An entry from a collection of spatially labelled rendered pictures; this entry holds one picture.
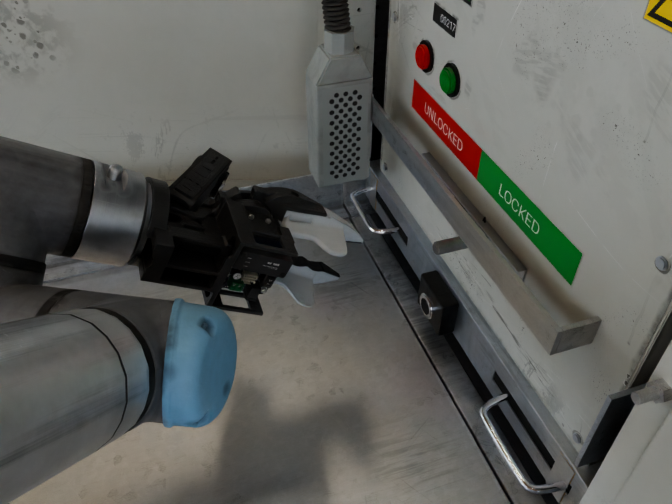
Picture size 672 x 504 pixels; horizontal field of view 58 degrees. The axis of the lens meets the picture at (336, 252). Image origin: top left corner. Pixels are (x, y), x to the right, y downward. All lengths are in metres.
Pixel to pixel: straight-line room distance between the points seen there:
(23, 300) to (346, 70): 0.45
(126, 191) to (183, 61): 0.49
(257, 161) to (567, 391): 0.62
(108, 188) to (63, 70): 0.54
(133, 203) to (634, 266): 0.36
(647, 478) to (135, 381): 0.32
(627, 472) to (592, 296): 0.13
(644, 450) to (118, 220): 0.39
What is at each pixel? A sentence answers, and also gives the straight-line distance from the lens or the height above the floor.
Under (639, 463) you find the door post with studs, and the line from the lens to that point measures 0.46.
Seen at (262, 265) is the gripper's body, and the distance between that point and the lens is 0.49.
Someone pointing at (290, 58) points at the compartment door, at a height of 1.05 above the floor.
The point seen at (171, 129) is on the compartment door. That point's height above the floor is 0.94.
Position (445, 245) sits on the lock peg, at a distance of 0.62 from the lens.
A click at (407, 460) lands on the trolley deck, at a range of 0.66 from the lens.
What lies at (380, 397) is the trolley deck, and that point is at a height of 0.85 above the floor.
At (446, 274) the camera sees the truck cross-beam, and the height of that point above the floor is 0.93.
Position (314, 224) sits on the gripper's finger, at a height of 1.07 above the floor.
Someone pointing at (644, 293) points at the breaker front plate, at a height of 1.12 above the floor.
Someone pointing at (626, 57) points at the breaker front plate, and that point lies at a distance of 0.45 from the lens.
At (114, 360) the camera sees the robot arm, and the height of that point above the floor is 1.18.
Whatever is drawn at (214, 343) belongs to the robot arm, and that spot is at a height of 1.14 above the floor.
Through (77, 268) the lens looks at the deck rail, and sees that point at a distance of 0.90.
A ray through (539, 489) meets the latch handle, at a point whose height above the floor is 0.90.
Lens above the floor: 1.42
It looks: 42 degrees down
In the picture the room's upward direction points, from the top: straight up
